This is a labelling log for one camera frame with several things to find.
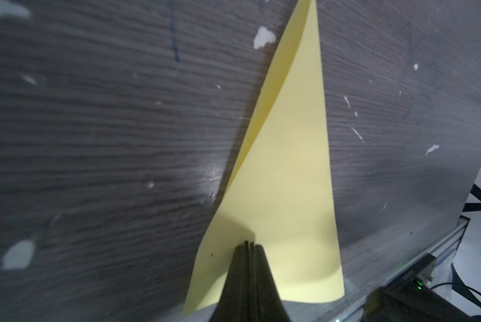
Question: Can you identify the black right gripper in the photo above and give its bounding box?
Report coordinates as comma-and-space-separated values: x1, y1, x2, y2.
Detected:
362, 254, 472, 322

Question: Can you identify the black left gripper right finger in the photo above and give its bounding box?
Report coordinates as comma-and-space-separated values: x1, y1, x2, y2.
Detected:
249, 243, 290, 321

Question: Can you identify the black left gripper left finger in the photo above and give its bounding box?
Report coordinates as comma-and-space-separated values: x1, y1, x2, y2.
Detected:
210, 241, 250, 322

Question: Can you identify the yellow square paper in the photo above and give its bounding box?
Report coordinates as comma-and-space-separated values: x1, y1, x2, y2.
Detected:
183, 1, 345, 314

